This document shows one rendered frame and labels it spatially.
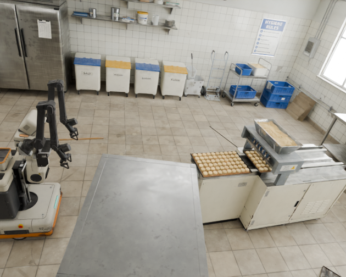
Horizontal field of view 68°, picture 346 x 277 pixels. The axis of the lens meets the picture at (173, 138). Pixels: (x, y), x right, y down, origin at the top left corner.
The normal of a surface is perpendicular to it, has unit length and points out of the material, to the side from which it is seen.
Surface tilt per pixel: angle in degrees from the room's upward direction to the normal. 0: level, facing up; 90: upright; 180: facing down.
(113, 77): 91
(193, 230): 0
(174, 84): 92
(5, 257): 0
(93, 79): 92
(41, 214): 0
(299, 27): 90
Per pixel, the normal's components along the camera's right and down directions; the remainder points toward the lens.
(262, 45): 0.17, 0.57
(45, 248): 0.15, -0.82
